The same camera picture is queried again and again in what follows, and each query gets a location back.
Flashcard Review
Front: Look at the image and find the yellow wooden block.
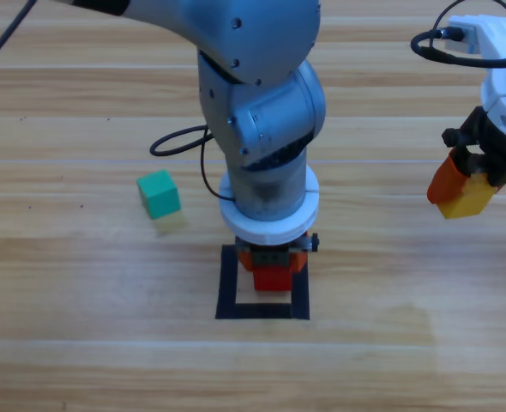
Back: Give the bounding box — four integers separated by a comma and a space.
435, 171, 499, 221

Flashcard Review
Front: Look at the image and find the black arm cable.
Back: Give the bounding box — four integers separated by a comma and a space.
0, 0, 39, 74

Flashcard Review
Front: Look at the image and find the black tape square outline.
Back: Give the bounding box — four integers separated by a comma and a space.
214, 244, 310, 321

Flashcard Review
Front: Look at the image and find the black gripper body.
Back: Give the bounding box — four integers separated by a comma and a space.
441, 105, 506, 188
235, 231, 321, 267

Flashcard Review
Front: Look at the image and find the red wooden block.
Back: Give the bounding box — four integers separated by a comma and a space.
252, 264, 292, 292

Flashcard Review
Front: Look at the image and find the green wooden block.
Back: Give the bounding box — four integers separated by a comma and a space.
136, 169, 182, 221

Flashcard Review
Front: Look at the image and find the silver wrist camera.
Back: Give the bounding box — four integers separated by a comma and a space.
445, 23, 479, 56

